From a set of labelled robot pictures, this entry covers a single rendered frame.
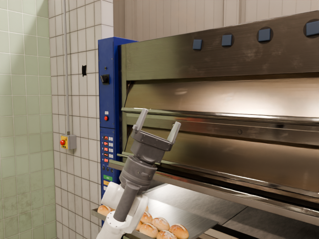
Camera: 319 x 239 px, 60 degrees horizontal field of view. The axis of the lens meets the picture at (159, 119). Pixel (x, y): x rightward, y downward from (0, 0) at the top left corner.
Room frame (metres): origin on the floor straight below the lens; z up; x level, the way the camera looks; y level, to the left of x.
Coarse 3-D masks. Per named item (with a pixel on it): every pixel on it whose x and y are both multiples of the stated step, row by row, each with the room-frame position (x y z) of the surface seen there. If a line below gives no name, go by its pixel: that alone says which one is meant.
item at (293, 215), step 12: (120, 168) 1.46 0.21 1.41; (156, 180) 1.28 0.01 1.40; (168, 180) 1.24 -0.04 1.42; (204, 192) 1.11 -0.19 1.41; (216, 192) 1.07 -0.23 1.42; (252, 204) 0.97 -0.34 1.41; (264, 204) 0.95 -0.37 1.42; (300, 204) 1.04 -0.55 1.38; (288, 216) 0.89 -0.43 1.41; (300, 216) 0.87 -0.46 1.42; (312, 216) 0.85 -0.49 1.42
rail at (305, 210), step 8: (112, 160) 1.51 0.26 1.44; (168, 176) 1.24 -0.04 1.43; (176, 176) 1.21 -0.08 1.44; (200, 184) 1.13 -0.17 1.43; (208, 184) 1.10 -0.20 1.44; (224, 192) 1.05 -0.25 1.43; (232, 192) 1.03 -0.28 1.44; (240, 192) 1.01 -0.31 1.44; (256, 200) 0.97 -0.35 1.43; (264, 200) 0.95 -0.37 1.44; (272, 200) 0.93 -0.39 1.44; (288, 208) 0.89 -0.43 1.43; (296, 208) 0.88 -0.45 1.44; (304, 208) 0.87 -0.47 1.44
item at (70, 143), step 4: (64, 136) 1.98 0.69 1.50; (68, 136) 1.96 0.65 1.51; (72, 136) 1.98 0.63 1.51; (64, 140) 1.98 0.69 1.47; (68, 140) 1.96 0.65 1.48; (72, 140) 1.98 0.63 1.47; (68, 144) 1.96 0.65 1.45; (72, 144) 1.98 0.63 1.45; (64, 148) 1.99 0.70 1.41; (68, 148) 1.95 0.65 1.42; (72, 148) 1.98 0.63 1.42
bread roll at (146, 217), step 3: (144, 213) 1.29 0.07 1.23; (147, 213) 1.29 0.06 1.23; (144, 216) 1.28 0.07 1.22; (147, 216) 1.28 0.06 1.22; (150, 216) 1.29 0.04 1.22; (141, 219) 1.28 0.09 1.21; (144, 219) 1.27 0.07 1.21; (147, 219) 1.27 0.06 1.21; (150, 219) 1.28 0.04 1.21; (144, 222) 1.27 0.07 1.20; (147, 222) 1.27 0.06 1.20; (150, 222) 1.27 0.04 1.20
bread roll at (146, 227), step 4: (144, 224) 1.18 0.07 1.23; (148, 224) 1.17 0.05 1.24; (152, 224) 1.18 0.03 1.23; (140, 228) 1.19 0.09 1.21; (144, 228) 1.17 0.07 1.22; (148, 228) 1.16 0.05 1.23; (152, 228) 1.16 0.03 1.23; (156, 228) 1.17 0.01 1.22; (144, 232) 1.16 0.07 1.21; (148, 232) 1.15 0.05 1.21; (152, 232) 1.14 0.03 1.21; (156, 232) 1.15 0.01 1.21; (152, 236) 1.14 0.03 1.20; (156, 236) 1.15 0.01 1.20
